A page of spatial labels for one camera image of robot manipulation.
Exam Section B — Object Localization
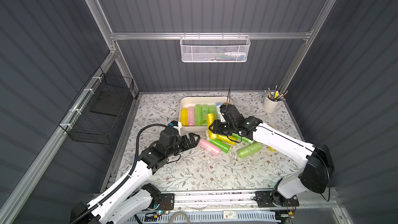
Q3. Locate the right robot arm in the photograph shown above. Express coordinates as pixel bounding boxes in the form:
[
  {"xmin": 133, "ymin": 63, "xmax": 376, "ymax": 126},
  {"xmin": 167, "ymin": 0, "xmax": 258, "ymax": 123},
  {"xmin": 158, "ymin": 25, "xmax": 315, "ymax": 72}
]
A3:
[{"xmin": 208, "ymin": 104, "xmax": 334, "ymax": 206}]

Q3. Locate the white pen cup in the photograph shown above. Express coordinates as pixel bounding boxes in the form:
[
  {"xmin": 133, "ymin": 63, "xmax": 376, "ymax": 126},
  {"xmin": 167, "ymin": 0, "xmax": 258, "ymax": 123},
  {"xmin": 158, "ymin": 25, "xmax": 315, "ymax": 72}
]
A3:
[{"xmin": 263, "ymin": 96, "xmax": 279, "ymax": 113}]

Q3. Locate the dark green roll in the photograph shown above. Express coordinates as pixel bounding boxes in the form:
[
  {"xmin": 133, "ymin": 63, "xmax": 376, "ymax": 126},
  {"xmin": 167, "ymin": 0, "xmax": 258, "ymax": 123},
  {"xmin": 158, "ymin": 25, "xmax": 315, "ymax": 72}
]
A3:
[
  {"xmin": 210, "ymin": 139, "xmax": 230, "ymax": 153},
  {"xmin": 232, "ymin": 133, "xmax": 254, "ymax": 144}
]

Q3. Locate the black wire side basket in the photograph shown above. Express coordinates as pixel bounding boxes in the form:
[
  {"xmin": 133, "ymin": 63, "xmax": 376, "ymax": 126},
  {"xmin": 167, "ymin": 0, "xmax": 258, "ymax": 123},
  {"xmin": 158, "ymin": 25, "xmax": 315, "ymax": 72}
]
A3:
[{"xmin": 60, "ymin": 72, "xmax": 134, "ymax": 145}]

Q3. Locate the floral table mat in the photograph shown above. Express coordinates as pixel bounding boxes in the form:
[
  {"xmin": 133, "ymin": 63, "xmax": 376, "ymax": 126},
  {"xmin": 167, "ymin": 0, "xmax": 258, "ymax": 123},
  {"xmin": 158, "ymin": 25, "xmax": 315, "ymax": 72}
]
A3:
[{"xmin": 116, "ymin": 92, "xmax": 301, "ymax": 191}]

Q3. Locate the light green roll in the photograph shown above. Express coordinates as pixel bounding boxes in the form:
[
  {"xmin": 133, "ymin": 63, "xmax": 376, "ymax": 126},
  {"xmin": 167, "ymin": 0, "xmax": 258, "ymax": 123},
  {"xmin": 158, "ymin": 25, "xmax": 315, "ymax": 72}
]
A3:
[
  {"xmin": 194, "ymin": 104, "xmax": 203, "ymax": 126},
  {"xmin": 201, "ymin": 104, "xmax": 209, "ymax": 124},
  {"xmin": 237, "ymin": 143, "xmax": 262, "ymax": 158}
]

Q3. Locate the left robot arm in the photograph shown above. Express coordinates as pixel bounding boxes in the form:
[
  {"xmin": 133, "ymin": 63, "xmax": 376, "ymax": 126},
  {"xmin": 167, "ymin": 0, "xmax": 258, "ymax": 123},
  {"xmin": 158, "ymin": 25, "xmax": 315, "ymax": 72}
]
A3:
[{"xmin": 69, "ymin": 121, "xmax": 201, "ymax": 224}]

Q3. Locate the white plastic storage box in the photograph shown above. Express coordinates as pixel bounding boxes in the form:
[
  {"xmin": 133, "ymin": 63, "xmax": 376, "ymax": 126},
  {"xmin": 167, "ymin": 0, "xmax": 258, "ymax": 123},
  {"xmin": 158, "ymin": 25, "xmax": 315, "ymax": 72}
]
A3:
[{"xmin": 180, "ymin": 96, "xmax": 229, "ymax": 133}]

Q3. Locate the white blue labelled roll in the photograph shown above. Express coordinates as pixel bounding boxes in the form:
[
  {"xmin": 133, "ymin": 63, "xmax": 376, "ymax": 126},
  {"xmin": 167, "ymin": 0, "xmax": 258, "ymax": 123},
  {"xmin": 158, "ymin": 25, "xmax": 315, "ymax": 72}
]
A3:
[{"xmin": 216, "ymin": 102, "xmax": 222, "ymax": 114}]

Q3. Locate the white wire wall basket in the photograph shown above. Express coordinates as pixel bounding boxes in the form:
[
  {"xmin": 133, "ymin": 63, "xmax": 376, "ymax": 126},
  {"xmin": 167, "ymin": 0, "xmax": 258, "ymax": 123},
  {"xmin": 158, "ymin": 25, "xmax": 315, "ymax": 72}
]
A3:
[{"xmin": 179, "ymin": 34, "xmax": 251, "ymax": 63}]

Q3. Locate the pink roll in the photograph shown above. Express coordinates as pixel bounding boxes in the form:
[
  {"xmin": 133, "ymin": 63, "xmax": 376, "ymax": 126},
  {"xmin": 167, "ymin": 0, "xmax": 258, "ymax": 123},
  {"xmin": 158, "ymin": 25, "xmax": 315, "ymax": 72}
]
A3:
[
  {"xmin": 199, "ymin": 139, "xmax": 221, "ymax": 156},
  {"xmin": 188, "ymin": 106, "xmax": 195, "ymax": 126}
]

